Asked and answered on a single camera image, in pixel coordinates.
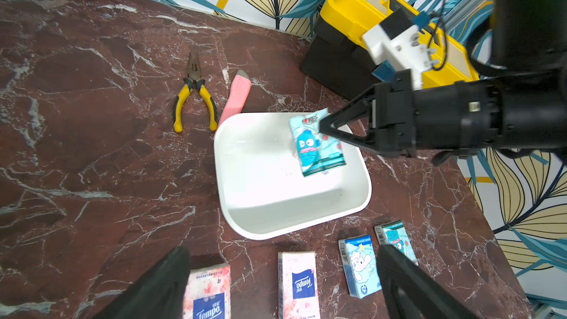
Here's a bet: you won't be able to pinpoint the yellow black toolbox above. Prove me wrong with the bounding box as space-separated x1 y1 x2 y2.
301 0 478 100

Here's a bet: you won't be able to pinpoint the teal cartoon tissue pack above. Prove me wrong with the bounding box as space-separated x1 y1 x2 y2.
374 221 418 265

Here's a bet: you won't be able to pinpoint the yellow handled pliers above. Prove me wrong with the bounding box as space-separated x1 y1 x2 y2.
172 51 219 134

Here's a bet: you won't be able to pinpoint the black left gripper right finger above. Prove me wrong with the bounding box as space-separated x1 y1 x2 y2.
377 245 476 318

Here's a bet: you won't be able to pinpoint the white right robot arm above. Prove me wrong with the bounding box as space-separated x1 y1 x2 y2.
320 0 566 165

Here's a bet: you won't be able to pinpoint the pink utility knife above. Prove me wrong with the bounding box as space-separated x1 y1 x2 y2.
218 69 252 126

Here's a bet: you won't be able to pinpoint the pink Tempo tissue pack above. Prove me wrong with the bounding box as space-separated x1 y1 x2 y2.
278 252 320 319
183 263 231 319

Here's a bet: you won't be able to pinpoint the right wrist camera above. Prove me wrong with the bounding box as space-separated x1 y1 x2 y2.
362 9 439 91

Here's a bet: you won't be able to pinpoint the white plastic storage box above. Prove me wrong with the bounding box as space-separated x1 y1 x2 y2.
214 112 372 240

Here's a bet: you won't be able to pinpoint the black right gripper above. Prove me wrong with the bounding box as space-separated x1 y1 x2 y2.
320 70 503 154

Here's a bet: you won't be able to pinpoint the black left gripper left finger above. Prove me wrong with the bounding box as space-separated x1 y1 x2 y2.
95 247 190 318

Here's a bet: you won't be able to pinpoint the blue cartoon tissue pack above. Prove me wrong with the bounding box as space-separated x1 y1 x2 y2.
338 235 382 299

